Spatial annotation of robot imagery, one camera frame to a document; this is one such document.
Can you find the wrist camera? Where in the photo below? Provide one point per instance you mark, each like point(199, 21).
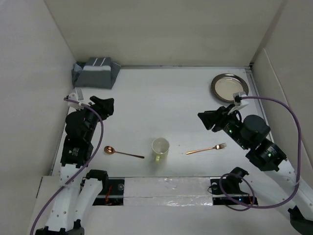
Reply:
point(75, 99)
point(239, 102)

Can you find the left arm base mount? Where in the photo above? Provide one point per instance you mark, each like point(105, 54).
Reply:
point(112, 193)

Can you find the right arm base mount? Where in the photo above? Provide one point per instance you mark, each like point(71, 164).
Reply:
point(231, 185)

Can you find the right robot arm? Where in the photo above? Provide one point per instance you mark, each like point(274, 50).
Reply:
point(250, 134)

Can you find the copper fork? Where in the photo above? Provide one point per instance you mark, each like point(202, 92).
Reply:
point(216, 147)

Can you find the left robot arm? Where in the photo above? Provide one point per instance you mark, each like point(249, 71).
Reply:
point(67, 209)

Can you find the grey cloth placemat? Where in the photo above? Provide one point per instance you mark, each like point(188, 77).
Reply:
point(97, 72)

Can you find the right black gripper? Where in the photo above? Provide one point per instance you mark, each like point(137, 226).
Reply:
point(216, 116)

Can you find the copper spoon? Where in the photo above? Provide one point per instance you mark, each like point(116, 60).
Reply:
point(111, 150)

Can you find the round metal plate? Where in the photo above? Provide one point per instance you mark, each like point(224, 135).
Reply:
point(225, 85)

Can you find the yellow mug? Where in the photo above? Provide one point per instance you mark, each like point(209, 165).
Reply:
point(160, 148)

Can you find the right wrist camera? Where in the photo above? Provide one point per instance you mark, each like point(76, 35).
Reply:
point(239, 102)

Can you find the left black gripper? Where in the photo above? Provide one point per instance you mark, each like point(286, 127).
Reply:
point(103, 106)

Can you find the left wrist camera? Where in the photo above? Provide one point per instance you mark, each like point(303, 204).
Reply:
point(75, 99)

